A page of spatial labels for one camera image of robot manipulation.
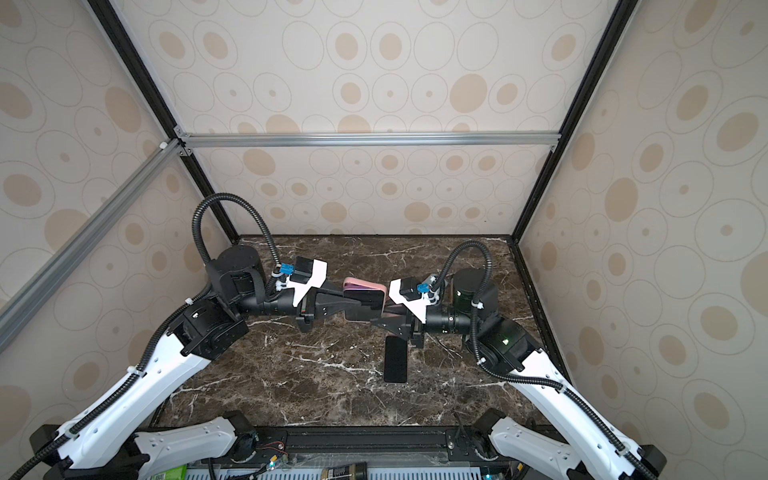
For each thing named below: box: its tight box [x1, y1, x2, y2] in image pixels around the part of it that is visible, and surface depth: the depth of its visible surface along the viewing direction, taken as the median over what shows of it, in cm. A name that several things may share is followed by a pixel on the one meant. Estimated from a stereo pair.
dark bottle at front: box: [321, 462, 368, 480], surface depth 69 cm
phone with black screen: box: [384, 336, 407, 383], surface depth 89 cm
